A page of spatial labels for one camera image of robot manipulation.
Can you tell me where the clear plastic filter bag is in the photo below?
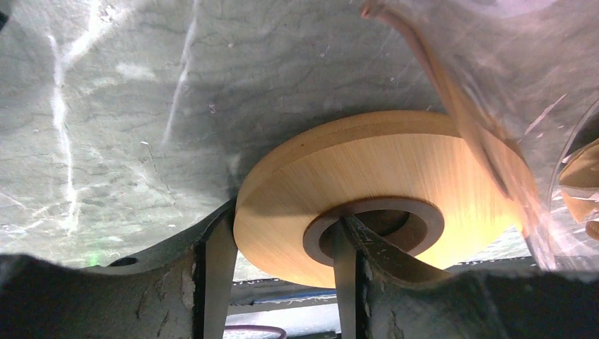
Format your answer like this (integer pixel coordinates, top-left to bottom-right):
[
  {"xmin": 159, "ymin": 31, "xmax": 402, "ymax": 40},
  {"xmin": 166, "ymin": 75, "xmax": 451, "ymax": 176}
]
[{"xmin": 361, "ymin": 1, "xmax": 598, "ymax": 270}]

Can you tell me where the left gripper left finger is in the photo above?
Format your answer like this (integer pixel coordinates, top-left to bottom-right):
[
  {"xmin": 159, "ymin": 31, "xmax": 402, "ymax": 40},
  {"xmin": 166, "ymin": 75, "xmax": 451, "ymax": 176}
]
[{"xmin": 1, "ymin": 201, "xmax": 237, "ymax": 338}]

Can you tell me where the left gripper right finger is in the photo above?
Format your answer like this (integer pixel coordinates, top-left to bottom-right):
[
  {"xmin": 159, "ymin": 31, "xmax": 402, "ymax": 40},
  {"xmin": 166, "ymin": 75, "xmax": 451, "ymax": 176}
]
[{"xmin": 333, "ymin": 216, "xmax": 598, "ymax": 338}]

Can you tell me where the wooden dripper ring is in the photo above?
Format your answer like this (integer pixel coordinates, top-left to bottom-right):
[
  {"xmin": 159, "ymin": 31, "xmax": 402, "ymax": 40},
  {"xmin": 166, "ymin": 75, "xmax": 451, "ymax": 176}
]
[
  {"xmin": 232, "ymin": 110, "xmax": 539, "ymax": 290},
  {"xmin": 559, "ymin": 138, "xmax": 599, "ymax": 242}
]

